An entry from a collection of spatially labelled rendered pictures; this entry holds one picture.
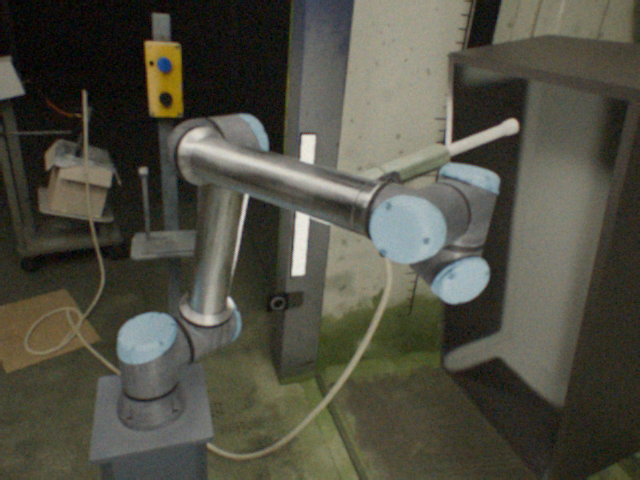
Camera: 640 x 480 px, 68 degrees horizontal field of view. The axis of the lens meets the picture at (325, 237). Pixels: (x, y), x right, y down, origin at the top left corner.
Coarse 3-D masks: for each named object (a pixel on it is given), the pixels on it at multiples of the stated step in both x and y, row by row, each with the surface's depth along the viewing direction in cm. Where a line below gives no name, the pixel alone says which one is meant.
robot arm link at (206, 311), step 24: (216, 120) 102; (240, 120) 106; (264, 144) 109; (216, 192) 111; (240, 192) 112; (216, 216) 114; (240, 216) 117; (216, 240) 118; (192, 264) 126; (216, 264) 122; (192, 288) 129; (216, 288) 127; (192, 312) 131; (216, 312) 133; (192, 336) 131; (216, 336) 136
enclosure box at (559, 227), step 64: (448, 64) 135; (512, 64) 113; (576, 64) 106; (448, 128) 144; (576, 128) 143; (512, 192) 166; (576, 192) 149; (512, 256) 180; (576, 256) 156; (448, 320) 183; (512, 320) 198; (576, 320) 164; (512, 384) 181; (576, 384) 121; (512, 448) 158; (576, 448) 136
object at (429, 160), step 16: (496, 128) 107; (512, 128) 107; (464, 144) 105; (480, 144) 107; (400, 160) 104; (416, 160) 102; (432, 160) 103; (448, 160) 104; (368, 176) 101; (400, 176) 103; (416, 176) 104; (384, 256) 112
